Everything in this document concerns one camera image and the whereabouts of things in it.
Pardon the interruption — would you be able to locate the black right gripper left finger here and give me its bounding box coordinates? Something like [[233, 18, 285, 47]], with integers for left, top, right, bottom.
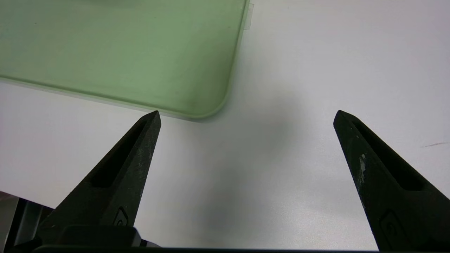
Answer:
[[37, 111, 162, 247]]

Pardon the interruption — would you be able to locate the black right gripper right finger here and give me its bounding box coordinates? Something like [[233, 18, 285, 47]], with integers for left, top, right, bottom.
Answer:
[[333, 110, 450, 251]]

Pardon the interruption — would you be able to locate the dark robot chassis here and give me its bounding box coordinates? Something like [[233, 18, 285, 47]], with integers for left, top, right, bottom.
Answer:
[[0, 191, 54, 253]]

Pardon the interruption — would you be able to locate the light green plastic tray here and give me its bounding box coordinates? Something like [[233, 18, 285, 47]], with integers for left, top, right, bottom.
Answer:
[[0, 0, 250, 120]]

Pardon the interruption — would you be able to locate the clear tape piece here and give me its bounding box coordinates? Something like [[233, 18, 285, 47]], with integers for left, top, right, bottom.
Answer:
[[243, 3, 255, 31]]

